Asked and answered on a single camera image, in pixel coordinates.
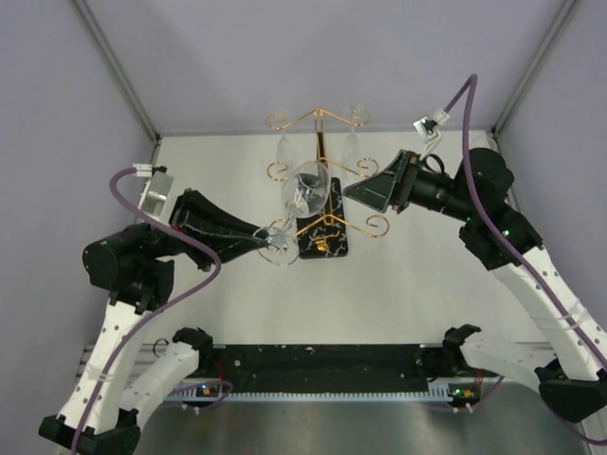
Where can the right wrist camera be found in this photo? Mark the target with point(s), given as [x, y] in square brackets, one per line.
[428, 128]

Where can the clear wine glass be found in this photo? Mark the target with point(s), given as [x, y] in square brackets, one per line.
[304, 194]

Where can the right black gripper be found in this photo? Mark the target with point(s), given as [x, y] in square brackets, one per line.
[377, 191]

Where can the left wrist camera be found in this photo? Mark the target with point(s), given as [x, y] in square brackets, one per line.
[154, 187]

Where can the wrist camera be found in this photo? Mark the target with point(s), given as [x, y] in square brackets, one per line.
[428, 128]
[154, 187]

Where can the black mounting base plate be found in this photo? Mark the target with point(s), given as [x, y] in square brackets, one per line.
[332, 368]

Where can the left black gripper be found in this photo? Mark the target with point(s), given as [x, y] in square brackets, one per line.
[193, 209]

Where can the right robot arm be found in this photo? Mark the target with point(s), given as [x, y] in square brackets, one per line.
[570, 377]

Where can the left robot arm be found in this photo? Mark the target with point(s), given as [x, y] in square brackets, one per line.
[107, 415]

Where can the gold wire wine glass rack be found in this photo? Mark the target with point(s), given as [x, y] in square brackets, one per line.
[314, 226]

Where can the white slotted cable duct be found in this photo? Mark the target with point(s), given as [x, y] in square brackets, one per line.
[436, 392]

